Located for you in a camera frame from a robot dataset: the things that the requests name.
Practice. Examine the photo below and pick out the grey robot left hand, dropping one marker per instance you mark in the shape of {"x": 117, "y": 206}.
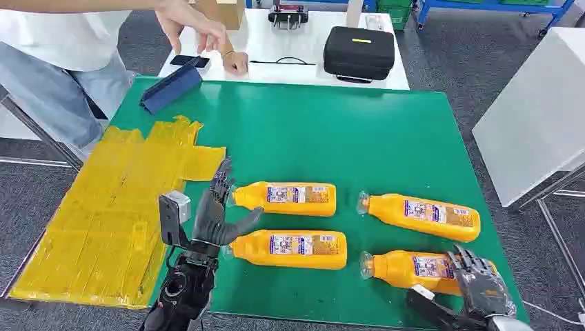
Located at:
{"x": 210, "y": 224}

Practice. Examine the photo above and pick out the orange drink bottle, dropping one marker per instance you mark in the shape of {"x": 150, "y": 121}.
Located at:
{"x": 256, "y": 201}
{"x": 393, "y": 272}
{"x": 388, "y": 214}
{"x": 251, "y": 251}

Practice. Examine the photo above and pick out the clear plastic item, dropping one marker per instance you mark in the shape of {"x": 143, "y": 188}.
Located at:
{"x": 375, "y": 23}

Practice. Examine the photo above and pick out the black zip carry case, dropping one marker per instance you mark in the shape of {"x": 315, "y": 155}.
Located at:
{"x": 359, "y": 52}

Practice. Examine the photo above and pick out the blue folding case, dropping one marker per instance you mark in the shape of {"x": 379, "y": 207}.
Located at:
{"x": 169, "y": 89}

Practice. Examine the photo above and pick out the black and red device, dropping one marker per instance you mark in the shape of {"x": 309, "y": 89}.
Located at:
{"x": 288, "y": 13}

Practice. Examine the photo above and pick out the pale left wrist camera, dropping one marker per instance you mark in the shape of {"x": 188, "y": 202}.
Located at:
{"x": 173, "y": 214}

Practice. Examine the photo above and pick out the green table mat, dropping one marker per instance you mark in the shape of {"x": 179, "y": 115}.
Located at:
{"x": 320, "y": 137}

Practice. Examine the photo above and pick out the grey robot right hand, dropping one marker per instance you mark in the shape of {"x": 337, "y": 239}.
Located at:
{"x": 484, "y": 288}

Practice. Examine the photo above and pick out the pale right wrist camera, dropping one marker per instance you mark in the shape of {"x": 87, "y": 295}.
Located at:
{"x": 429, "y": 308}

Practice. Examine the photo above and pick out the person's left hand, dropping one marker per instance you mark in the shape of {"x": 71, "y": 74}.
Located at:
{"x": 236, "y": 63}

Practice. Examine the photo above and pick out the green plastic crate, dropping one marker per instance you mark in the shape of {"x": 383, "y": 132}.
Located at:
{"x": 397, "y": 16}

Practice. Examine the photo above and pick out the pale wooden post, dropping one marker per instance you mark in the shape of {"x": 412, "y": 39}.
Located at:
{"x": 354, "y": 11}

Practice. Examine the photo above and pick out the brown cardboard box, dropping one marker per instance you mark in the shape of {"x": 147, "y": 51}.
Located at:
{"x": 231, "y": 13}

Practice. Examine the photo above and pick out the black phone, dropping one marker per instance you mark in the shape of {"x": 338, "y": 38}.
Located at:
{"x": 185, "y": 60}

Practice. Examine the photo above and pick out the person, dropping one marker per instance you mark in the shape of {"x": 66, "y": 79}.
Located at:
{"x": 45, "y": 36}

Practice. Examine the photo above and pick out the yellow plastic sheet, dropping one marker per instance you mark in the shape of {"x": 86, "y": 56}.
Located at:
{"x": 114, "y": 219}

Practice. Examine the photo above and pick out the person's right hand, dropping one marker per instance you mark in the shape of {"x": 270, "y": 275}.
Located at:
{"x": 183, "y": 16}

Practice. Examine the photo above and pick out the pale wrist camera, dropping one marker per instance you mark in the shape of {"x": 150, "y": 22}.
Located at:
{"x": 429, "y": 308}
{"x": 173, "y": 214}

